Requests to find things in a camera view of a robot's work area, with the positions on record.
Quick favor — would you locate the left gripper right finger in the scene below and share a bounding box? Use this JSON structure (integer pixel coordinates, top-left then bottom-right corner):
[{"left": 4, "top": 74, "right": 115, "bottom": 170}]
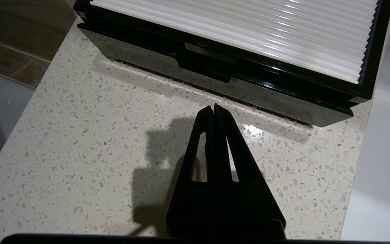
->
[{"left": 214, "top": 103, "right": 286, "bottom": 238}]

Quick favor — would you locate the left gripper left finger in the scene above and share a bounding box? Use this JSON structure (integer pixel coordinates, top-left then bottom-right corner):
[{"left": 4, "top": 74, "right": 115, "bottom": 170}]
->
[{"left": 166, "top": 106, "right": 226, "bottom": 238}]

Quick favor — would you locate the white rectangular plate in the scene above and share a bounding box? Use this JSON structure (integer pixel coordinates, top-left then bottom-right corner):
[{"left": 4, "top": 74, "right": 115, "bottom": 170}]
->
[{"left": 90, "top": 0, "right": 379, "bottom": 84}]

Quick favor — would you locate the black amenity box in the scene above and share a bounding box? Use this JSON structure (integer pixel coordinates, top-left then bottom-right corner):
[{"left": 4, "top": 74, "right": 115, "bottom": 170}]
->
[{"left": 73, "top": 0, "right": 390, "bottom": 104}]

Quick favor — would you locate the white sink basin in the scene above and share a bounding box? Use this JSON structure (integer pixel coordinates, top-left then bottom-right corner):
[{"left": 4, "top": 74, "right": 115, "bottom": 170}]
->
[{"left": 341, "top": 14, "right": 390, "bottom": 242}]

